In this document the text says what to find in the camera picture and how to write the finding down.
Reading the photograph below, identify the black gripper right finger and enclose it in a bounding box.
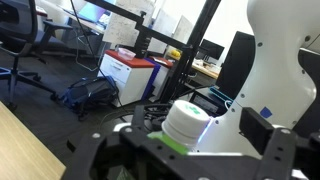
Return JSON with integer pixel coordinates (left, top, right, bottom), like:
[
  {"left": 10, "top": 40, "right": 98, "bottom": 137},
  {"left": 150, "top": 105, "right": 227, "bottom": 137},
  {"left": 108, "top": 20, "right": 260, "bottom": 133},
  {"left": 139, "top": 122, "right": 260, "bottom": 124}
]
[{"left": 188, "top": 107, "right": 320, "bottom": 180}]

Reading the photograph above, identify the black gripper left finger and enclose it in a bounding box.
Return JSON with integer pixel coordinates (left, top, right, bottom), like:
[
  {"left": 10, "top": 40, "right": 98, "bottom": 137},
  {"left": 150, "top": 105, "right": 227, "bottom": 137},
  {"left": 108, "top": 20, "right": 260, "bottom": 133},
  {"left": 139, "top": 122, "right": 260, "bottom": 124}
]
[{"left": 61, "top": 104, "right": 208, "bottom": 180}]

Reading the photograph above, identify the green plastic bottle white cap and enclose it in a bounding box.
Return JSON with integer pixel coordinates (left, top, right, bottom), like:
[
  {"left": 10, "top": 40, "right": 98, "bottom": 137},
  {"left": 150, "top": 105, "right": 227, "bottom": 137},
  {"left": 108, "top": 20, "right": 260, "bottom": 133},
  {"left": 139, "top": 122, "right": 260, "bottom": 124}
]
[{"left": 114, "top": 99, "right": 212, "bottom": 180}]

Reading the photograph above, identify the blue backpack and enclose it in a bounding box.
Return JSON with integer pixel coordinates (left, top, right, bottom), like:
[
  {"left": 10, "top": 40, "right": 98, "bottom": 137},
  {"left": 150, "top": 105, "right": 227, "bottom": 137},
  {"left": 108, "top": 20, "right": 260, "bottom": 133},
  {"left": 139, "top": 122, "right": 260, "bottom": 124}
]
[{"left": 59, "top": 76, "right": 119, "bottom": 121}]

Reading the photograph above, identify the white cabinet red top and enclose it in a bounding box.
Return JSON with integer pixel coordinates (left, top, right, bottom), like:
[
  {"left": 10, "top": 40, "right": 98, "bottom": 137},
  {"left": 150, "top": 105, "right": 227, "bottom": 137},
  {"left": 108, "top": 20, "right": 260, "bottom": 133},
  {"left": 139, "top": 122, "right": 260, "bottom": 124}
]
[
  {"left": 142, "top": 55, "right": 175, "bottom": 99},
  {"left": 97, "top": 49, "right": 156, "bottom": 108}
]

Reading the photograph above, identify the black box cyan edge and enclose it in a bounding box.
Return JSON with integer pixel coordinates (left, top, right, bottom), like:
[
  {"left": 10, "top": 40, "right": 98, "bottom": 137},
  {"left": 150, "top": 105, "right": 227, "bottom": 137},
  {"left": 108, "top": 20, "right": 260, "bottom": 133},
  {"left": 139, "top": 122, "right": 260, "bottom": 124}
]
[{"left": 188, "top": 86, "right": 234, "bottom": 116}]

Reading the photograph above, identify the clear plastic container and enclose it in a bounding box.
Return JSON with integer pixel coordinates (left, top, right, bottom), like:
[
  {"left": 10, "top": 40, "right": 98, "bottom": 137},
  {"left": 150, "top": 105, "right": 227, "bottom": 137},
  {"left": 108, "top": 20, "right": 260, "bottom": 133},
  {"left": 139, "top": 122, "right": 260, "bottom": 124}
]
[{"left": 118, "top": 47, "right": 137, "bottom": 61}]

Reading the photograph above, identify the large black monitor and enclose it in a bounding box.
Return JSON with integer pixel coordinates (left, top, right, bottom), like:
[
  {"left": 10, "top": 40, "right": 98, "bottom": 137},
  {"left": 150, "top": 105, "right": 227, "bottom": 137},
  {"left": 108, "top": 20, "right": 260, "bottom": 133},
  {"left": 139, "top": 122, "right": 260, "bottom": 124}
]
[{"left": 215, "top": 30, "right": 256, "bottom": 100}]

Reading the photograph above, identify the whiteboard with writing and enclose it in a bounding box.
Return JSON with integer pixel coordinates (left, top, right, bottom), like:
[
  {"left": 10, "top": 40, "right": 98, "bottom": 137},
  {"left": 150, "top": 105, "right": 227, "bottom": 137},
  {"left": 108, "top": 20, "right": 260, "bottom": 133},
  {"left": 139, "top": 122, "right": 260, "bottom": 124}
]
[{"left": 102, "top": 0, "right": 158, "bottom": 48}]

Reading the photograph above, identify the black vertical pole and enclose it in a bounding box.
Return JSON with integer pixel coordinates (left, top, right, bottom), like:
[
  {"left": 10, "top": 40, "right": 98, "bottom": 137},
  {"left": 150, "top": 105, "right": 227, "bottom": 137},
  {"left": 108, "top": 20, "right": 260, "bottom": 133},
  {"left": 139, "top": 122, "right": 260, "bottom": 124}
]
[{"left": 159, "top": 0, "right": 223, "bottom": 103}]

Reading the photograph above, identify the small black monitor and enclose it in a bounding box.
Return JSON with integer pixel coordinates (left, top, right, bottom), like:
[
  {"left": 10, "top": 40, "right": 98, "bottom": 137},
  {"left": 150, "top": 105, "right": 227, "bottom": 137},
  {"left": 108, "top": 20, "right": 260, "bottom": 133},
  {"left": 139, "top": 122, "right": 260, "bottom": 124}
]
[{"left": 198, "top": 38, "right": 225, "bottom": 61}]

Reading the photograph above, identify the open laptop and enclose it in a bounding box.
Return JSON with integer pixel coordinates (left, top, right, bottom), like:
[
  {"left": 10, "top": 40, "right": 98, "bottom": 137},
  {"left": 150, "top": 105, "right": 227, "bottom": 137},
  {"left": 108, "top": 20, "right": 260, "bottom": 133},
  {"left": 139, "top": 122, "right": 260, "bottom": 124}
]
[{"left": 63, "top": 0, "right": 111, "bottom": 24}]

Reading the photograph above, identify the dark office chair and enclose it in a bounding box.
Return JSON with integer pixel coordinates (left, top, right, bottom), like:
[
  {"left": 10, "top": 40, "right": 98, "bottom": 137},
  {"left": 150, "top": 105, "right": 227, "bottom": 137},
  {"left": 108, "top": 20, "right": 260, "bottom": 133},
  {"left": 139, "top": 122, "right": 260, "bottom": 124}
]
[{"left": 0, "top": 0, "right": 74, "bottom": 111}]

